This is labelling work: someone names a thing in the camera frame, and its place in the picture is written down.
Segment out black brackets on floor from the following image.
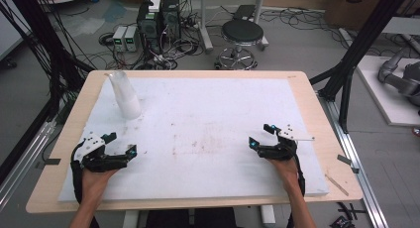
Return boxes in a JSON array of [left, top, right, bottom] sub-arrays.
[[329, 201, 368, 228]]

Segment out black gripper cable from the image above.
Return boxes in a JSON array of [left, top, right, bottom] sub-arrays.
[[69, 140, 87, 204], [286, 153, 307, 228]]

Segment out light wooden table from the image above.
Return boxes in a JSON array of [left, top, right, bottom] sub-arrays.
[[25, 69, 364, 214]]

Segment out white foam mat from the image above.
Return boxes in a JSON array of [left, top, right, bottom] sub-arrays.
[[57, 76, 331, 203]]

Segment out grey bench power supply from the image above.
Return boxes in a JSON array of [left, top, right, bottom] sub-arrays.
[[112, 25, 129, 53], [124, 25, 140, 54]]

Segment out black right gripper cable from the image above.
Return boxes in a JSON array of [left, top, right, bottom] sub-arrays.
[[286, 153, 307, 228]]

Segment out stack of clear plastic cups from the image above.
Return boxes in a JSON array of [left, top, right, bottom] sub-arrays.
[[104, 69, 143, 121]]

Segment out white floor platform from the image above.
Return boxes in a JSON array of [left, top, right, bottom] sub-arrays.
[[356, 55, 420, 128]]

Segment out aluminium floor rail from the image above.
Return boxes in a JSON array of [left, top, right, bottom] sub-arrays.
[[0, 119, 57, 212], [317, 91, 390, 228]]

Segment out person's right hand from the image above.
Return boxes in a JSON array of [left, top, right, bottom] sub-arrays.
[[266, 157, 300, 190]]

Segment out person's dark trousers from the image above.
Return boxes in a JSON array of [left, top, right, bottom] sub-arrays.
[[144, 206, 240, 228]]

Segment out tangle of floor cables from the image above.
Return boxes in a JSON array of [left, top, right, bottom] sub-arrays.
[[98, 9, 206, 71]]

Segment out white table leg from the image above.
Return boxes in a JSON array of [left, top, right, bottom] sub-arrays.
[[122, 209, 142, 228], [259, 204, 277, 227]]

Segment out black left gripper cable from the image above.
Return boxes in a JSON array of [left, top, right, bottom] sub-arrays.
[[69, 140, 87, 204]]

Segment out black computer tower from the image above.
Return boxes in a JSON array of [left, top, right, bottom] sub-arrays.
[[136, 0, 163, 56], [160, 0, 182, 45]]

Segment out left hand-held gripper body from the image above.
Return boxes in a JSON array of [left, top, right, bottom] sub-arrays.
[[70, 132, 129, 173]]

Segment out black flat device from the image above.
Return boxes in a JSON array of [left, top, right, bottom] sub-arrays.
[[232, 4, 258, 22]]

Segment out brown cardboard box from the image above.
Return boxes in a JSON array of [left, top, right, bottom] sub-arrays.
[[322, 0, 420, 32]]

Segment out black round stool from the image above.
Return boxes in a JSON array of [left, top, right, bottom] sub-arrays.
[[214, 19, 270, 71]]

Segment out grey metal stand leg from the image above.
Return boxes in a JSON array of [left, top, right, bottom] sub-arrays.
[[197, 0, 215, 55], [253, 0, 270, 52]]

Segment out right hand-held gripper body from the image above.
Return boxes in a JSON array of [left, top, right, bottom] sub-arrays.
[[257, 123, 315, 162]]

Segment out thin wooden stick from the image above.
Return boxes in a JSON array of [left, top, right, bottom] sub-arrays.
[[324, 172, 351, 197]]

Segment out small white box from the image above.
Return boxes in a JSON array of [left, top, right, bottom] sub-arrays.
[[148, 0, 162, 14]]

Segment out person's left hand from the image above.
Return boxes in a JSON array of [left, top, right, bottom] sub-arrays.
[[80, 168, 119, 203]]

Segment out black metal frame post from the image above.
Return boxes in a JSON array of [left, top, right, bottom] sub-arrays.
[[309, 0, 414, 134], [5, 0, 95, 100]]

